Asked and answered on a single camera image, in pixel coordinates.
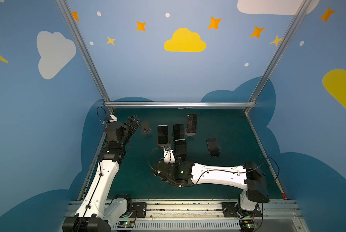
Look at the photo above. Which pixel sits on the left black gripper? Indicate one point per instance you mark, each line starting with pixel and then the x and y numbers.
pixel 132 123

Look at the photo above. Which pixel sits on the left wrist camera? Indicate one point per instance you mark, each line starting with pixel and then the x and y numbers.
pixel 111 118

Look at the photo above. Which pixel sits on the right aluminium frame post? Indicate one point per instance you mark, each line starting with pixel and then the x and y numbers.
pixel 281 48

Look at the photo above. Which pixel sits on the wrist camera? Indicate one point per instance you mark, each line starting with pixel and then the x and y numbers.
pixel 111 118
pixel 168 155

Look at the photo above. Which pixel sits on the brown round phone stand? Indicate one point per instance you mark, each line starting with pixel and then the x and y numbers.
pixel 163 145

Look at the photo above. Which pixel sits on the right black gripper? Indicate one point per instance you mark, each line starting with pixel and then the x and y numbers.
pixel 160 168

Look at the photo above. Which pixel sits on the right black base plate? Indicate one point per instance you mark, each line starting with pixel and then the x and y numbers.
pixel 231 209

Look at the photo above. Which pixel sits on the left aluminium frame post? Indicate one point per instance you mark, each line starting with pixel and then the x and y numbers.
pixel 71 22

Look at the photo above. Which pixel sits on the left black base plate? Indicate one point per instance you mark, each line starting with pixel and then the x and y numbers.
pixel 139 210

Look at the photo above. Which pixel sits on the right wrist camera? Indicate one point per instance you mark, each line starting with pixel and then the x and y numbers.
pixel 168 155

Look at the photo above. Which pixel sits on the aluminium frame post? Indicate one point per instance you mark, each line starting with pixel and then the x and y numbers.
pixel 281 48
pixel 71 22

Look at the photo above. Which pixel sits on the back aluminium frame bar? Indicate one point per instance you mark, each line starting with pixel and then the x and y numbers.
pixel 181 104

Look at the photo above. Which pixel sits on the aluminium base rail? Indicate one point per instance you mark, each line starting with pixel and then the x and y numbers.
pixel 205 215

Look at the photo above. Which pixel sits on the black phone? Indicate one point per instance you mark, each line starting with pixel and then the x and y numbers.
pixel 213 147
pixel 178 131
pixel 192 120
pixel 163 137

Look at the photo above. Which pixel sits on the controller board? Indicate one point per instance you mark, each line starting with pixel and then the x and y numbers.
pixel 246 226
pixel 125 225

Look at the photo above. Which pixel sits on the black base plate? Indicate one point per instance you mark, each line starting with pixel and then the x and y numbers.
pixel 231 209
pixel 139 210

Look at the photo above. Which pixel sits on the grey phone stand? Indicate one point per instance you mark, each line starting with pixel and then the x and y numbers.
pixel 146 127
pixel 189 133

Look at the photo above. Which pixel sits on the centre white-edged phone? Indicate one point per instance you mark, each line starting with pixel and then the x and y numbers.
pixel 181 149

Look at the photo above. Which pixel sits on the left controller board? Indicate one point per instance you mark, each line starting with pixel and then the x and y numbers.
pixel 125 225

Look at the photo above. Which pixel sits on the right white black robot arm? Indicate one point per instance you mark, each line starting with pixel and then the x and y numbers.
pixel 248 177

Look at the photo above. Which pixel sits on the right controller board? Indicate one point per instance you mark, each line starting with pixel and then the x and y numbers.
pixel 246 226

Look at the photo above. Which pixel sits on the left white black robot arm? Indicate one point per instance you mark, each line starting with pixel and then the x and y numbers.
pixel 93 215

